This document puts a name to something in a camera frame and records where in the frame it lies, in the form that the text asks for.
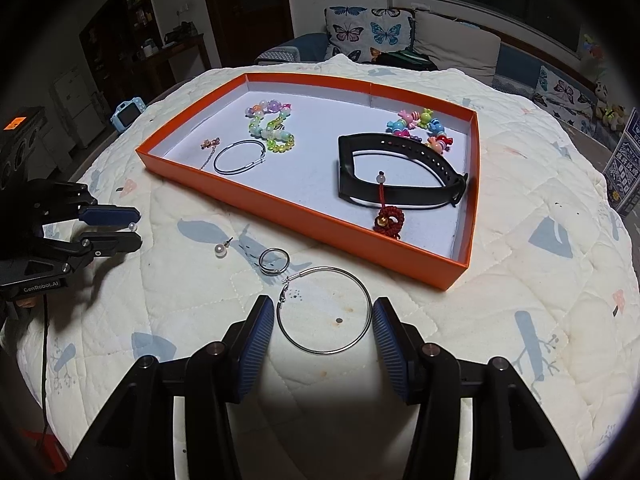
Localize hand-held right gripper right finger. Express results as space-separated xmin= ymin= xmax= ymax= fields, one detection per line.
xmin=371 ymin=296 xmax=581 ymax=480

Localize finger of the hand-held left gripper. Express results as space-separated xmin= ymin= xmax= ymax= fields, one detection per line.
xmin=45 ymin=231 xmax=143 ymax=273
xmin=75 ymin=202 xmax=142 ymax=227

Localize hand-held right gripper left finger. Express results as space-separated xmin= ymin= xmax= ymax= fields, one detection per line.
xmin=70 ymin=295 xmax=276 ymax=480

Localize silver hoop earring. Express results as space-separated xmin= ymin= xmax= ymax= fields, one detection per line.
xmin=276 ymin=266 xmax=372 ymax=356
xmin=213 ymin=140 xmax=267 ymax=177

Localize silver ring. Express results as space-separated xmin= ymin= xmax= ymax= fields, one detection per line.
xmin=258 ymin=247 xmax=291 ymax=277

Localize gold charm chain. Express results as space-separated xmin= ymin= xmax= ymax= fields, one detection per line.
xmin=200 ymin=137 xmax=223 ymax=171

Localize red knotted cord charm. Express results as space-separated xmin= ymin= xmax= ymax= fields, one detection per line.
xmin=372 ymin=171 xmax=407 ymax=240

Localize orange box tray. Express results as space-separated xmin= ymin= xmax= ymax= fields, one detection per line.
xmin=136 ymin=73 xmax=480 ymax=292

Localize pastel bead bracelet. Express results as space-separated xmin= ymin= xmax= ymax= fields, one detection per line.
xmin=245 ymin=100 xmax=297 ymax=153

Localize black wristband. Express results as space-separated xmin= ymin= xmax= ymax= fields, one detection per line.
xmin=337 ymin=132 xmax=469 ymax=209

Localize colourful candy bead bracelet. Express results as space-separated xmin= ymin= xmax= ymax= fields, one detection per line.
xmin=385 ymin=108 xmax=453 ymax=153

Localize white cabinet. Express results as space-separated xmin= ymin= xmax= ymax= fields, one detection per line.
xmin=52 ymin=65 xmax=108 ymax=148

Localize dark wooden side table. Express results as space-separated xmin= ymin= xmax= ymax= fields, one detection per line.
xmin=142 ymin=34 xmax=213 ymax=93

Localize dark wooden door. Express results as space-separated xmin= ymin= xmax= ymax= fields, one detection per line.
xmin=197 ymin=0 xmax=296 ymax=68

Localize black backpack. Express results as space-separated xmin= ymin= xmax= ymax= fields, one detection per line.
xmin=372 ymin=50 xmax=440 ymax=72

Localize blue white printed box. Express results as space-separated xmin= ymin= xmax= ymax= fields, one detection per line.
xmin=602 ymin=110 xmax=640 ymax=218

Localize large butterfly print pillow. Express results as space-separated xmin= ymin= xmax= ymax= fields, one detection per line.
xmin=324 ymin=6 xmax=416 ymax=63

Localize small butterfly print pillow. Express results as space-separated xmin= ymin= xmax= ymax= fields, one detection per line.
xmin=532 ymin=65 xmax=598 ymax=123

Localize beige pillow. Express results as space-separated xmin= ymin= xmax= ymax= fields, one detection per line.
xmin=412 ymin=10 xmax=502 ymax=78

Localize blue sofa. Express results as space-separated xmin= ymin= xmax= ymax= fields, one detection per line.
xmin=256 ymin=7 xmax=631 ymax=136

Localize plush toys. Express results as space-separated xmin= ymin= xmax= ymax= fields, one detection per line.
xmin=592 ymin=80 xmax=631 ymax=128

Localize colourful pinwheel toy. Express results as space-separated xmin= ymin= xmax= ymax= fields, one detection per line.
xmin=580 ymin=34 xmax=608 ymax=66

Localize blue toy camera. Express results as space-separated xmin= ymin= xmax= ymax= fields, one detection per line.
xmin=110 ymin=97 xmax=147 ymax=135

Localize black cable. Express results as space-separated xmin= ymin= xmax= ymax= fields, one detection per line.
xmin=40 ymin=295 xmax=51 ymax=441

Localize dark wall shelf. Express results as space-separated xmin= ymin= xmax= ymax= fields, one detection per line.
xmin=80 ymin=0 xmax=156 ymax=91

